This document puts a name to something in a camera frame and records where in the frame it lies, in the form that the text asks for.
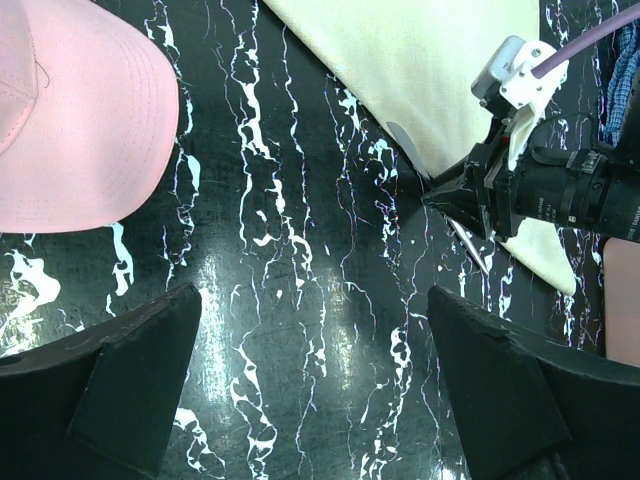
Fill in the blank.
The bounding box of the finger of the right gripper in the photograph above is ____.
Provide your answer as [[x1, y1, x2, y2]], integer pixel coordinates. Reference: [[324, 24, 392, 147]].
[[422, 162, 488, 238]]

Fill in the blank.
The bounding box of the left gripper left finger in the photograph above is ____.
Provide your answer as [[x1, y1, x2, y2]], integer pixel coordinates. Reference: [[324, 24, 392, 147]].
[[1, 284, 201, 479]]

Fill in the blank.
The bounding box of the silver table knife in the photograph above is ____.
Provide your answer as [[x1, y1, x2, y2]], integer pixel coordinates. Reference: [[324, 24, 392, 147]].
[[386, 121, 489, 276]]

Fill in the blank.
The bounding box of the blue checkered folded cloth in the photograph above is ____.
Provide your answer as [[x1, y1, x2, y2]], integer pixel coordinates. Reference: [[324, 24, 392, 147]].
[[602, 20, 639, 146]]

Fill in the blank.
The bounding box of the beige cloth napkin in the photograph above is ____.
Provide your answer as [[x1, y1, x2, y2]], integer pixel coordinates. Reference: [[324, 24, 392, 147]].
[[259, 0, 576, 296]]

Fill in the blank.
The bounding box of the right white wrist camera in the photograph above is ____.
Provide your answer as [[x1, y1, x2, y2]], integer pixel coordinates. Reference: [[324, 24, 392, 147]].
[[471, 35, 569, 171]]

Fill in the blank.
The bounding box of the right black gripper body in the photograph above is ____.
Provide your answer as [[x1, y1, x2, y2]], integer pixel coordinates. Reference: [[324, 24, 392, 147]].
[[469, 122, 613, 240]]

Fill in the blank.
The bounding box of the pink baseball cap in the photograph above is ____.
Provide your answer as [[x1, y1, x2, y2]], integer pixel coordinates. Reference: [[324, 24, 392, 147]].
[[1, 1, 179, 234]]

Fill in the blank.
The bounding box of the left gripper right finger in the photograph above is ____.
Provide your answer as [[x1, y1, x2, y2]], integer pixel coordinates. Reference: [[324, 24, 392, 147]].
[[428, 286, 639, 479]]

